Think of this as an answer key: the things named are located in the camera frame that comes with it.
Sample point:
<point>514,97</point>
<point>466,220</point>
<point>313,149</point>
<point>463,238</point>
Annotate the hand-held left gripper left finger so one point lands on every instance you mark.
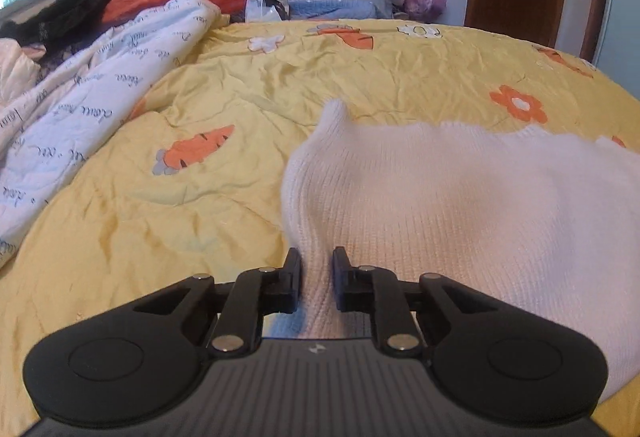
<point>292,284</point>

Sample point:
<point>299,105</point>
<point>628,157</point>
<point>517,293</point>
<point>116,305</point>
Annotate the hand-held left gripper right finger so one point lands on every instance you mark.
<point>342,284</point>

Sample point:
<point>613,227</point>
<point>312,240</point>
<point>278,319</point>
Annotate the white knit sweater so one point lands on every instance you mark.
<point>450,197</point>

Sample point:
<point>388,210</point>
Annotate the yellow carrot print bedspread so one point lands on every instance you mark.
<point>225,82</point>

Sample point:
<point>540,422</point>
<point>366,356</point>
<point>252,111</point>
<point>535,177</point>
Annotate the light blue blanket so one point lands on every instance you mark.
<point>330,9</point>

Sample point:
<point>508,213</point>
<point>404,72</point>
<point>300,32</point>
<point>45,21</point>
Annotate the white and black plastic bag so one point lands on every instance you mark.
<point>265,7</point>

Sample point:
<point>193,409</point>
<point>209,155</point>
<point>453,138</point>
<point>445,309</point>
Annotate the white script print quilt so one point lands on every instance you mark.
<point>90,82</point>

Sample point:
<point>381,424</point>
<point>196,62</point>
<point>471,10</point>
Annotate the pale pink cloth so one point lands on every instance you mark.
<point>15,72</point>

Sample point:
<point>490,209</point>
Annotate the black cloth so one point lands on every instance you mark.
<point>55,17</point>

